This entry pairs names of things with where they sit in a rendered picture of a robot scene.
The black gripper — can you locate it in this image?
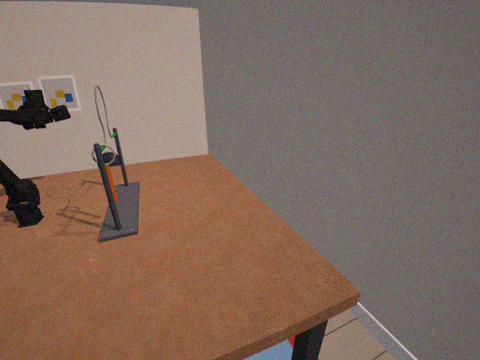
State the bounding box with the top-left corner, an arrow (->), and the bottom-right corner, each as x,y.
23,105 -> 70,130

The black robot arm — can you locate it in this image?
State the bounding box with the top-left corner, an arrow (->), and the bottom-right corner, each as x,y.
0,89 -> 50,228

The orange handle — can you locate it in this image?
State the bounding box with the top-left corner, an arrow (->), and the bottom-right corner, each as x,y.
91,144 -> 118,201

